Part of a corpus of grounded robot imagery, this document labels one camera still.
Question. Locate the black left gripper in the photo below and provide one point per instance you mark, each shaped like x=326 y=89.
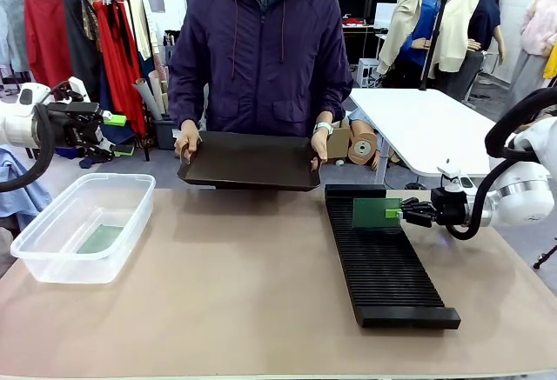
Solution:
x=74 y=125

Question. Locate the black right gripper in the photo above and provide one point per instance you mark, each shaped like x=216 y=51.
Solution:
x=450 y=208

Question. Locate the green PCB board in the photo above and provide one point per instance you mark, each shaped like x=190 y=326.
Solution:
x=370 y=212
x=101 y=239

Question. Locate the black plastic tray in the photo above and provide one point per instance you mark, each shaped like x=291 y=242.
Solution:
x=252 y=162

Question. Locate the person's left forearm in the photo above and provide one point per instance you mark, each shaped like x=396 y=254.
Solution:
x=337 y=102

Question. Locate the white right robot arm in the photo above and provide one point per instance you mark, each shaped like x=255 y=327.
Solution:
x=526 y=193

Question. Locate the person's right forearm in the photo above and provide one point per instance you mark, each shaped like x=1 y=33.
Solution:
x=187 y=102

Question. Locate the person's right hand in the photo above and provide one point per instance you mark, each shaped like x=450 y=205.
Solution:
x=188 y=136

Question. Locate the person's left hand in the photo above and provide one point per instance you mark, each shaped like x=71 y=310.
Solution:
x=320 y=145

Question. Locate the dark storage bin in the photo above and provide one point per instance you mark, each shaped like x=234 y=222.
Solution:
x=165 y=134

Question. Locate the white paper roll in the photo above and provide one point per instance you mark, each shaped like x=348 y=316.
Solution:
x=145 y=97

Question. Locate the beige paper roll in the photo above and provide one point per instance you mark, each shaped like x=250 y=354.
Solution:
x=159 y=91

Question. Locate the black slotted PCB rack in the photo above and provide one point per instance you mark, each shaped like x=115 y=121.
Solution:
x=387 y=267

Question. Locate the red dress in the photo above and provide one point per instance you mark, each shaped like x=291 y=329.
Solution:
x=117 y=71

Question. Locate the brown cardboard spool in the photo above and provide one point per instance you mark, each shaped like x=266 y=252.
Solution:
x=362 y=149

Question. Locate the dark grey coat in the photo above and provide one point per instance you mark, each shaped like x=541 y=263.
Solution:
x=80 y=62

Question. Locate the white table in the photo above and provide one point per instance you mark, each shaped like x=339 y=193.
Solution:
x=426 y=128

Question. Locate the brown cardboard box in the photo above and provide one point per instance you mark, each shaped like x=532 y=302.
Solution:
x=337 y=143

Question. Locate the light blue cloth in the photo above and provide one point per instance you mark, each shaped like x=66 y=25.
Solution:
x=22 y=193

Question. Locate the cream hanging garment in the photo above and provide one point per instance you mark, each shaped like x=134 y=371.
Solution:
x=139 y=23

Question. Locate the white green wristband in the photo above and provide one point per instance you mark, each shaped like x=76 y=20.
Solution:
x=323 y=127

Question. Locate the red shirt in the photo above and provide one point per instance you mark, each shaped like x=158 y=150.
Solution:
x=48 y=41

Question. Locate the black metal clothes rack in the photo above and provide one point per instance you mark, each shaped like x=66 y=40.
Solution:
x=135 y=1

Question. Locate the white crate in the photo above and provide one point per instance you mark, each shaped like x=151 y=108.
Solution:
x=367 y=71

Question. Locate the clear plastic box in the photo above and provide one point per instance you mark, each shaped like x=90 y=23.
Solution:
x=52 y=262

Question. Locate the dark grey office chair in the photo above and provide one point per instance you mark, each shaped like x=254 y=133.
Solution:
x=467 y=75

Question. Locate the small black tripod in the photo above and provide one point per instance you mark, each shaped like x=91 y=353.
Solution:
x=546 y=256

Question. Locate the light grey shirt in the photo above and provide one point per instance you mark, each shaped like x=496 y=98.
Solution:
x=13 y=28

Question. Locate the person in purple jacket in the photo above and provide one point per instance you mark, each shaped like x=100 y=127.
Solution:
x=261 y=49

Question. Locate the black tripod pole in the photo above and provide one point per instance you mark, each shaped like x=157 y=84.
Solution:
x=435 y=36

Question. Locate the mannequin with beige jacket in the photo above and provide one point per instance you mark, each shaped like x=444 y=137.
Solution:
x=415 y=19

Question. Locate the white monitor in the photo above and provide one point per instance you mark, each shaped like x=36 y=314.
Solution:
x=385 y=15

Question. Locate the mannequin with cream navy top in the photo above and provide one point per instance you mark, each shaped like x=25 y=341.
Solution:
x=470 y=19

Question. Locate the mannequin with pink sweater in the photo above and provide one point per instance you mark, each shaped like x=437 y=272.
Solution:
x=537 y=36

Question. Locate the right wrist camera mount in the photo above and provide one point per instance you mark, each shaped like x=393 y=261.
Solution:
x=452 y=178

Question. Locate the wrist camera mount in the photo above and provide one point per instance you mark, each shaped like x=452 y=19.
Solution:
x=71 y=91
x=452 y=178

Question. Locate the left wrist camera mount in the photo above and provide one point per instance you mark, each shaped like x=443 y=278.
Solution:
x=71 y=91

